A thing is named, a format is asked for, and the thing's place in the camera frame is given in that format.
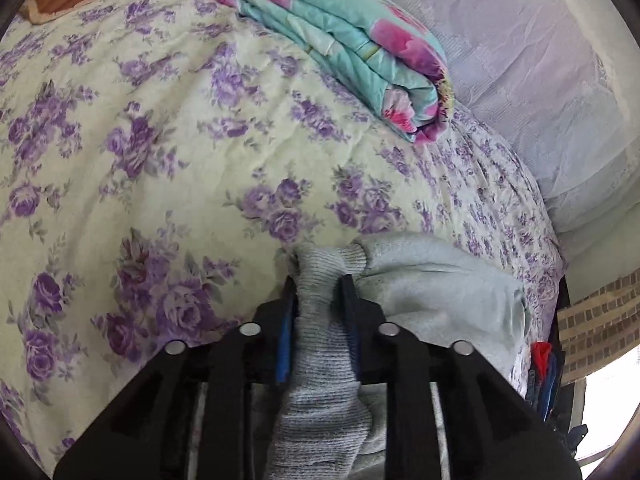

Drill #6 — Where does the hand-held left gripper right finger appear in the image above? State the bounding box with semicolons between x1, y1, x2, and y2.
340;274;583;480

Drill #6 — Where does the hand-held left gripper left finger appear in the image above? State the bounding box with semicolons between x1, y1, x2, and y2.
52;276;298;480

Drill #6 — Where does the grey sweatshirt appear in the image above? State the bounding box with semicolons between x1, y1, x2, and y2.
266;233;532;480

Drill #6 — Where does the stack of folded clothes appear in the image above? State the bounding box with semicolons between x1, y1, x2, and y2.
530;341;552;380

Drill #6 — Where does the denim garment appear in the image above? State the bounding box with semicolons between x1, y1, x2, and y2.
522;367;546;413

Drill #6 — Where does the blue garment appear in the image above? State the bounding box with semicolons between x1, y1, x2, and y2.
541;355;561;423

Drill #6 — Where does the black garment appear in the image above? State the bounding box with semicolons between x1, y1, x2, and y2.
550;272;574;361

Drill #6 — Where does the purple floral bedsheet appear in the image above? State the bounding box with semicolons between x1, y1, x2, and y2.
0;0;568;467

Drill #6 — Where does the checkered beige curtain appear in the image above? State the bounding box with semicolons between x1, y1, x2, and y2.
556;267;640;386

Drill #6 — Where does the bright window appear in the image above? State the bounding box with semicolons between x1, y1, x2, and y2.
574;347;640;467

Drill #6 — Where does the folded teal floral blanket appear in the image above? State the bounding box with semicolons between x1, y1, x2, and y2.
199;0;457;147

